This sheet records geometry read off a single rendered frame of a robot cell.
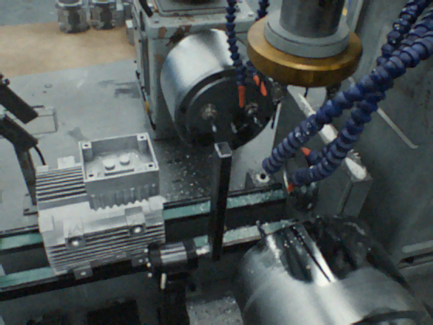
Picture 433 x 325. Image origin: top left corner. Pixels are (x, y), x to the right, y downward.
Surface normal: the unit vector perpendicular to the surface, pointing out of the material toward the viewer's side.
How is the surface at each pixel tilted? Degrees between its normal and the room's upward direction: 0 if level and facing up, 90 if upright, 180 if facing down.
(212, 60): 17
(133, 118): 0
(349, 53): 0
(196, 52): 24
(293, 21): 90
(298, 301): 35
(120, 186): 90
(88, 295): 90
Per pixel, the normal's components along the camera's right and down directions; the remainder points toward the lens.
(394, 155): -0.96, 0.15
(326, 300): -0.28, -0.63
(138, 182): 0.30, 0.67
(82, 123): 0.06, -0.73
